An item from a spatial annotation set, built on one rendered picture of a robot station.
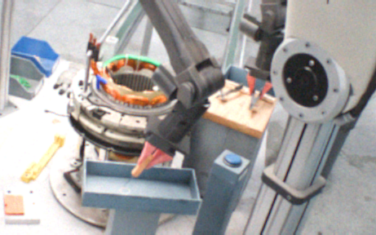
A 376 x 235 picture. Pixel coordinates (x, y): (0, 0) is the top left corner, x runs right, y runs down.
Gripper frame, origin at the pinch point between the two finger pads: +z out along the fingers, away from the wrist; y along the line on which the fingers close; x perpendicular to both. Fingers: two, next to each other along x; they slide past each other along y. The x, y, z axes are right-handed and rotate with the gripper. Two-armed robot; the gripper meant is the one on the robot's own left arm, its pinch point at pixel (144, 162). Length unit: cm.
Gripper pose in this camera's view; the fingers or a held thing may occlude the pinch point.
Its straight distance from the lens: 128.0
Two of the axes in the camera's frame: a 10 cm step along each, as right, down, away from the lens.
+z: -5.6, 7.1, 4.3
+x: -0.8, 4.6, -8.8
